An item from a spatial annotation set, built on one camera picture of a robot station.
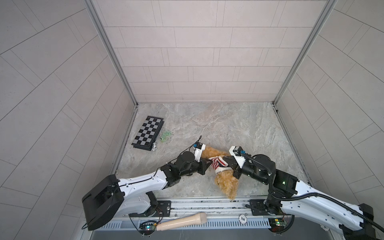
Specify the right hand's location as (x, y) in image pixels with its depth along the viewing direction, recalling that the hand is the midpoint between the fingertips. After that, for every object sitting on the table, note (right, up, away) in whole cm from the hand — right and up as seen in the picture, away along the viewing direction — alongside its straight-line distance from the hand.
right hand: (223, 160), depth 67 cm
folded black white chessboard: (-44, +9, +27) cm, 52 cm away
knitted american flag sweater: (-2, -2, 0) cm, 3 cm away
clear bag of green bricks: (-33, +8, +30) cm, 45 cm away
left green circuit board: (-33, -29, -3) cm, 44 cm away
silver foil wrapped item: (-39, +2, +24) cm, 46 cm away
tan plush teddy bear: (+1, -7, -3) cm, 8 cm away
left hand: (-3, -3, +7) cm, 8 cm away
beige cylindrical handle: (-11, -25, -2) cm, 28 cm away
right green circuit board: (+25, -30, +1) cm, 39 cm away
